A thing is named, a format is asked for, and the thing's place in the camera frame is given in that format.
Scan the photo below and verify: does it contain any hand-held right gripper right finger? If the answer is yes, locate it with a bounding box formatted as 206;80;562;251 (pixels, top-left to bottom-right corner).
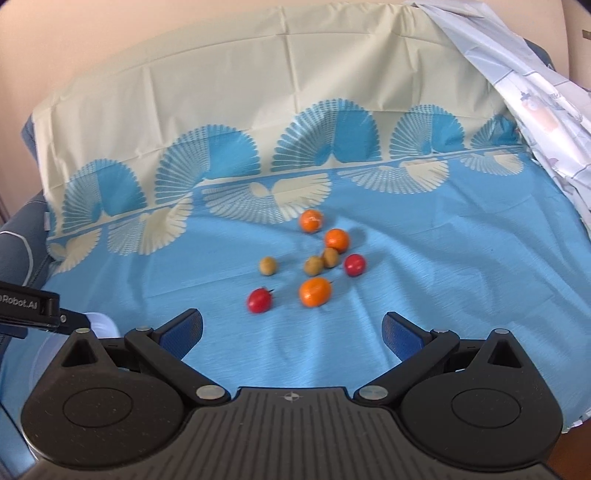
353;311;526;408

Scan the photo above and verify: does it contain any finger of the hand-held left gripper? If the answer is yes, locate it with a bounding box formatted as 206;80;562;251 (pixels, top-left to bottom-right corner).
59;310;92;332

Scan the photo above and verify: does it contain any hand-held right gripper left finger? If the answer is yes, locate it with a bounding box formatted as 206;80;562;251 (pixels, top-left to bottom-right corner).
54;308;232;408

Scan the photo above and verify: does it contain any pale blue plate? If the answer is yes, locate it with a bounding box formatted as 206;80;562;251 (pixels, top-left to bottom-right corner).
28;312;122;393

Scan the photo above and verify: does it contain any red cherry tomato with stem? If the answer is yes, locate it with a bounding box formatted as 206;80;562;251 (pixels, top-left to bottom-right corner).
246;287;275;315

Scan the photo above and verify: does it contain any small orange with stem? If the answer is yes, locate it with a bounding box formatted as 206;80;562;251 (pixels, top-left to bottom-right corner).
298;277;333;308

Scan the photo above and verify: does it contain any blue fan-print cloth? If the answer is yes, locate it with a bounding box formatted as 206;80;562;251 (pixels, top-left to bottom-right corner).
30;2;591;430

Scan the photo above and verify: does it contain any pale checked blanket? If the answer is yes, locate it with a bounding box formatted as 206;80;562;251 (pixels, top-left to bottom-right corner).
406;0;591;232

